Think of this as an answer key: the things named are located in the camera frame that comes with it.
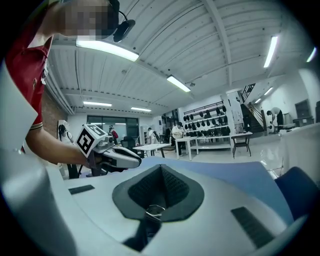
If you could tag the black-legged white table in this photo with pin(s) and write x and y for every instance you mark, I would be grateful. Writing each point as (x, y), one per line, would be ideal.
(241, 135)

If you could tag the person's head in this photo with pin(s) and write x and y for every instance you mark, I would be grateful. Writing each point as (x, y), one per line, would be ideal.
(82, 17)

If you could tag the person's left forearm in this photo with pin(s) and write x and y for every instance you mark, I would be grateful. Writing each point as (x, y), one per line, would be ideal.
(55, 147)

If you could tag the black office chair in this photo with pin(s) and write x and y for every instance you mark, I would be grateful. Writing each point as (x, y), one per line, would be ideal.
(127, 141)

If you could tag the white draped table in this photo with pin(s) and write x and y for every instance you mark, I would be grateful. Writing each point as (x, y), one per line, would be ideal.
(300, 150)

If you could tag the rows of black bags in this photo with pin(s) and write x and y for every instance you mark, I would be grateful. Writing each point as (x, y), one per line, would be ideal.
(226, 130)

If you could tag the dark framed window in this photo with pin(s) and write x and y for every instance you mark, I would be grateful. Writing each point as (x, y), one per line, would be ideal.
(100, 120)

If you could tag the white storage rack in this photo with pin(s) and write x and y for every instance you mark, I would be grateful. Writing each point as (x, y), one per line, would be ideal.
(212, 147)

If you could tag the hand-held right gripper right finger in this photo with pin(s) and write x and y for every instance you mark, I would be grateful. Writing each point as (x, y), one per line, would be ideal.
(215, 225)

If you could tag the person's red shirt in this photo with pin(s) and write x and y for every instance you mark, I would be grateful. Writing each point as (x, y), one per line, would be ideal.
(25, 62)

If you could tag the dark staircase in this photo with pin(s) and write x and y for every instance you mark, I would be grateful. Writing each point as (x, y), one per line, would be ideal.
(252, 122)

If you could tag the black head-mounted camera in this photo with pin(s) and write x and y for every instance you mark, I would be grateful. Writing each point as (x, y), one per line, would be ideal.
(123, 30)

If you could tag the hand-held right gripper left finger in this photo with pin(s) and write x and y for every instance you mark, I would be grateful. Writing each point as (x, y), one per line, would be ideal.
(95, 212)

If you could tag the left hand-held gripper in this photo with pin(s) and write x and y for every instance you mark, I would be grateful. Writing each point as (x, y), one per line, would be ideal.
(86, 142)

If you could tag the ceiling tube light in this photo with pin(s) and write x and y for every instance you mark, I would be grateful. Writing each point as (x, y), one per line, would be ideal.
(141, 109)
(311, 55)
(268, 91)
(97, 104)
(271, 51)
(178, 83)
(107, 48)

